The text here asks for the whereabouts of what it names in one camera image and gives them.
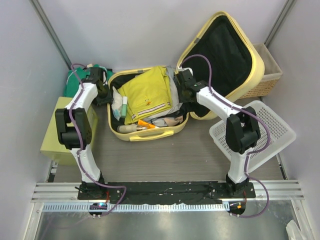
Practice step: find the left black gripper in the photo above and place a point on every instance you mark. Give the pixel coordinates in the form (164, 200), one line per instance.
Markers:
(107, 100)

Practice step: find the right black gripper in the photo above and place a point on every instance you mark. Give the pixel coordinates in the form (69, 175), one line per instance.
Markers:
(182, 99)

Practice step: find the yellow-green shirt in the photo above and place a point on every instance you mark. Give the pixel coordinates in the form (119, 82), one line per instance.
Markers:
(147, 94)

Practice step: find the yellow hard-shell suitcase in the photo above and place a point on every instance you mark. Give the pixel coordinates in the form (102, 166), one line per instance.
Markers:
(220, 54)

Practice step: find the white plastic mesh basket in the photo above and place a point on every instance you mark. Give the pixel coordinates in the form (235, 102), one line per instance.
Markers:
(280, 135)

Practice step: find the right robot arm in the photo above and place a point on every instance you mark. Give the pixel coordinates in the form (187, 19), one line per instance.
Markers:
(242, 130)

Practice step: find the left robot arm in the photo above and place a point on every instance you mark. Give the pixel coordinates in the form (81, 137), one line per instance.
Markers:
(75, 132)

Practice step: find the white tissue pack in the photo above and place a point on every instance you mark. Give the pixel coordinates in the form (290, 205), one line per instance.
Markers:
(117, 103)

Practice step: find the green white tube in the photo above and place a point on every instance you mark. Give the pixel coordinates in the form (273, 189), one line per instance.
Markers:
(124, 107)

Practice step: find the beige sock in suitcase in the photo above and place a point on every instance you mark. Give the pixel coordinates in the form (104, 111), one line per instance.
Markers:
(173, 121)

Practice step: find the green jersey with G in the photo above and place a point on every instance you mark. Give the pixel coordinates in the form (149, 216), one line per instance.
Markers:
(72, 82)

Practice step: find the beige cosmetic bottle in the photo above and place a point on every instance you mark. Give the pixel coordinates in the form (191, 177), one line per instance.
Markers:
(126, 129)

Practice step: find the grey white folded garment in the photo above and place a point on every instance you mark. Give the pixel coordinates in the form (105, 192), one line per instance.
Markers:
(158, 119)

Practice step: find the orange tube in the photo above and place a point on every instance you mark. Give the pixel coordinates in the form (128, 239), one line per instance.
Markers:
(146, 124)

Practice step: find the yellow-green drawer box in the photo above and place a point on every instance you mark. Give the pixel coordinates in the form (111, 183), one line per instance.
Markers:
(51, 147)

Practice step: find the wicker basket with liner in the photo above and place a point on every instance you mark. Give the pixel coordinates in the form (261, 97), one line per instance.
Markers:
(272, 73)

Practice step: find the white crumpled plastic bag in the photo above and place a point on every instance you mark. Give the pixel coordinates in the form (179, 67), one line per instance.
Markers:
(294, 232)

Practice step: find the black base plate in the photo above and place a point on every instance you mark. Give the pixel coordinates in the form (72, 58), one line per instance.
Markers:
(164, 192)

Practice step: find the white slotted cable duct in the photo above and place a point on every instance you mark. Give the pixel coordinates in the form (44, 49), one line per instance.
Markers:
(95, 207)

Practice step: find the aluminium rail frame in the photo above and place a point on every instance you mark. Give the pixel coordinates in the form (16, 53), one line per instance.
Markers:
(52, 218)

